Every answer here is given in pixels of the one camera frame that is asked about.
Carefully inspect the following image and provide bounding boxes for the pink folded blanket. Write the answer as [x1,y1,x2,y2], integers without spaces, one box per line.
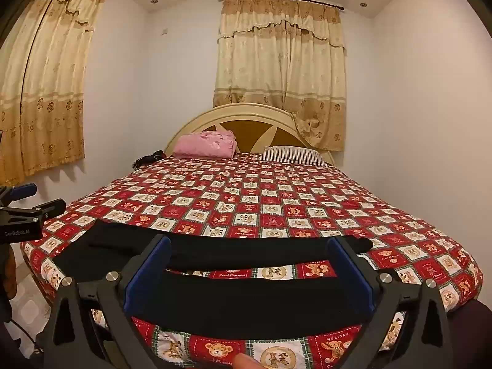
[173,131,237,159]

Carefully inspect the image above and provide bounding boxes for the beige wide floral curtain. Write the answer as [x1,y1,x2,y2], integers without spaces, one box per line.
[0,0,110,187]

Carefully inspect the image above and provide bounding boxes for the small black object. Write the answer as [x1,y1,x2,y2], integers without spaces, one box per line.
[132,150,166,170]

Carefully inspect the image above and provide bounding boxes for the cream wooden headboard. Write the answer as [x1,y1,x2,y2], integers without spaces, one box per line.
[163,102,334,164]

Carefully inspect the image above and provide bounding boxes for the red checkered printed bedspread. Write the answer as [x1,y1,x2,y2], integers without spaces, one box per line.
[19,152,484,369]

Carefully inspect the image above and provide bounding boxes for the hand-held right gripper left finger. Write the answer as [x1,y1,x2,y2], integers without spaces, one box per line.
[48,234,172,369]

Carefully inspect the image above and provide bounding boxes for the person's dark clothing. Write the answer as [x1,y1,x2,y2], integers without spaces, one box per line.
[448,298,492,369]

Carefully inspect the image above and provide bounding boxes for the black pants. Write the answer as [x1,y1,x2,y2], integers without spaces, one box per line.
[54,218,402,341]

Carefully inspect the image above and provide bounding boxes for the person's right hand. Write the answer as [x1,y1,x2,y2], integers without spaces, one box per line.
[233,353,263,369]

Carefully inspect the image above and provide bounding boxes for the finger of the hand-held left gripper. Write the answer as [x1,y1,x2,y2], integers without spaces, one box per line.
[0,198,67,221]
[5,183,38,203]

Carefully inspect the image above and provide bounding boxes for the striped pillow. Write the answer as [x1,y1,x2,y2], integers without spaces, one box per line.
[258,145,331,168]

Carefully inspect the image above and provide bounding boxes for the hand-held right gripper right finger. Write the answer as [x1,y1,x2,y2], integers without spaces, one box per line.
[330,235,451,369]

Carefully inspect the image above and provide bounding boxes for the beige valanced floral curtain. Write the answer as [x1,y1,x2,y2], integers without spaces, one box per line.
[212,0,347,151]

